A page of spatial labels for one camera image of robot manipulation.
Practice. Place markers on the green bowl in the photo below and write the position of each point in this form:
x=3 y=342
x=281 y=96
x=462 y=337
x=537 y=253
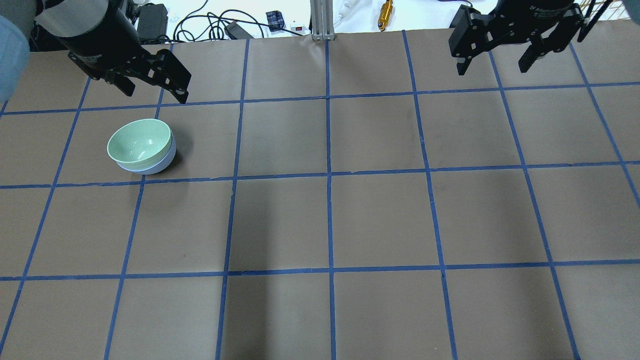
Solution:
x=140 y=144

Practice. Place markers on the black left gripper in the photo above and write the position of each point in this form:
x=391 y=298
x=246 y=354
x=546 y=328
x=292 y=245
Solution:
x=95 y=40

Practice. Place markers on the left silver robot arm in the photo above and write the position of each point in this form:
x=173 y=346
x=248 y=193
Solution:
x=57 y=17

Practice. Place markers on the aluminium frame post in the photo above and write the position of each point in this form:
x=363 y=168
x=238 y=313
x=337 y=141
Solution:
x=322 y=21

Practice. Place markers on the blue bowl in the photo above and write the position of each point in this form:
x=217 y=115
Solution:
x=160 y=165

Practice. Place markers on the black power adapter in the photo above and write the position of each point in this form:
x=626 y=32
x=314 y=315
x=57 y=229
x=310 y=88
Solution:
x=235 y=32

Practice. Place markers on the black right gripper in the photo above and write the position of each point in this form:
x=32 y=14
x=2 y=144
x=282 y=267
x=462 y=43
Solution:
x=542 y=11

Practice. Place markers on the gold metal tool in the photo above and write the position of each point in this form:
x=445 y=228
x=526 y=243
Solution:
x=385 y=14

